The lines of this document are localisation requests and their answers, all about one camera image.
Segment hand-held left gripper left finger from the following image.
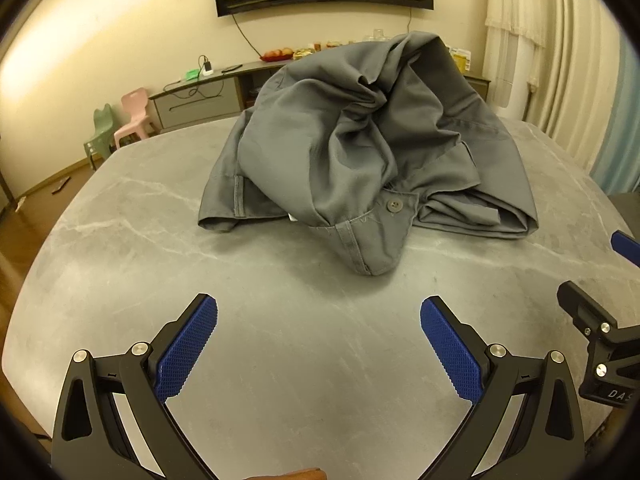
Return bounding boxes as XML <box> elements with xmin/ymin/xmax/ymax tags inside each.
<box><xmin>50</xmin><ymin>292</ymin><xmax>221</xmax><ymax>480</ymax></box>

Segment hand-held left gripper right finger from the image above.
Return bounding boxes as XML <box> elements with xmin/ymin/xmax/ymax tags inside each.
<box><xmin>420</xmin><ymin>296</ymin><xmax>586</xmax><ymax>480</ymax></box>

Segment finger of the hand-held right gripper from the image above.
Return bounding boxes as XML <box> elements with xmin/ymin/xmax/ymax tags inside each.
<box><xmin>557</xmin><ymin>280</ymin><xmax>640</xmax><ymax>405</ymax></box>
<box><xmin>611</xmin><ymin>230</ymin><xmax>640</xmax><ymax>266</ymax></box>

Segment grey pants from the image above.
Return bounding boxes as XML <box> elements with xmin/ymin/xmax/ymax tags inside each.
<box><xmin>197</xmin><ymin>31</ymin><xmax>540</xmax><ymax>277</ymax></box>

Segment person's left hand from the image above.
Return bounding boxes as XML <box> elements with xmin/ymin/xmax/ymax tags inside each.
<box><xmin>241</xmin><ymin>467</ymin><xmax>328</xmax><ymax>480</ymax></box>

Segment light blue curtain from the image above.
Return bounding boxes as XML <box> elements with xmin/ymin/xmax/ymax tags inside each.
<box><xmin>590</xmin><ymin>45</ymin><xmax>640</xmax><ymax>196</ymax></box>

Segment white standing air conditioner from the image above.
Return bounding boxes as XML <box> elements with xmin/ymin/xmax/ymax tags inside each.
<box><xmin>492</xmin><ymin>37</ymin><xmax>533</xmax><ymax>122</ymax></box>

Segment green plastic child chair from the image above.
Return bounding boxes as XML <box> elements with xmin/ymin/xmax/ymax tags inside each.
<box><xmin>82</xmin><ymin>103</ymin><xmax>117</xmax><ymax>171</ymax></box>

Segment pink plastic child chair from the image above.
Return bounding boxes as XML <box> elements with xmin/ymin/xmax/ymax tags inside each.
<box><xmin>113</xmin><ymin>87</ymin><xmax>153</xmax><ymax>151</ymax></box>

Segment long grey television cabinet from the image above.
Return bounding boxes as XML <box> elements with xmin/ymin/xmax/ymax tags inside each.
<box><xmin>149</xmin><ymin>57</ymin><xmax>493</xmax><ymax>133</ymax></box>

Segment black charger cable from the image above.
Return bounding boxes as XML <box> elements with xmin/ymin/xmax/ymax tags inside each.
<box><xmin>162</xmin><ymin>55</ymin><xmax>226</xmax><ymax>102</ymax></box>

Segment black television cable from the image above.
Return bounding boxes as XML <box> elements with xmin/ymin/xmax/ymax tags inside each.
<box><xmin>231</xmin><ymin>12</ymin><xmax>263</xmax><ymax>58</ymax></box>

